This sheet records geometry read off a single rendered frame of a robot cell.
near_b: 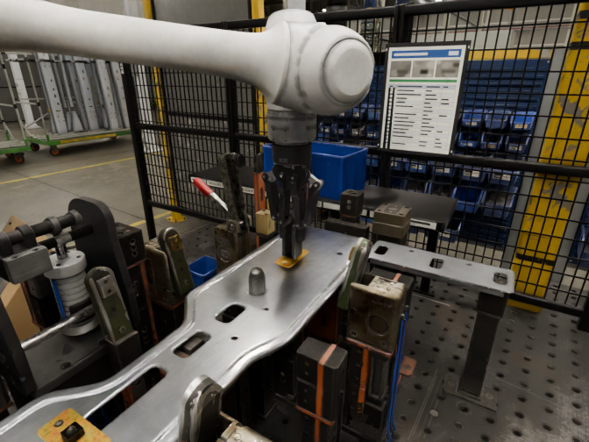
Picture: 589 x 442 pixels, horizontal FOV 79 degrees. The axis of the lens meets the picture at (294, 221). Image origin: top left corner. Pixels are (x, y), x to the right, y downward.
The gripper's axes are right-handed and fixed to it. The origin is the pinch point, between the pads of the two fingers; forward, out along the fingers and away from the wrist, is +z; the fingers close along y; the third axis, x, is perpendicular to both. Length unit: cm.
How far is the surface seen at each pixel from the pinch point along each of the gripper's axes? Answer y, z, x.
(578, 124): 49, -20, 58
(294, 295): 6.8, 5.2, -10.7
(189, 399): 14.5, -4.5, -42.1
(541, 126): 48, -6, 179
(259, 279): 1.4, 2.0, -13.4
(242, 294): -1.6, 5.2, -15.0
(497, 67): 21, -36, 181
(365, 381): 20.5, 20.8, -7.8
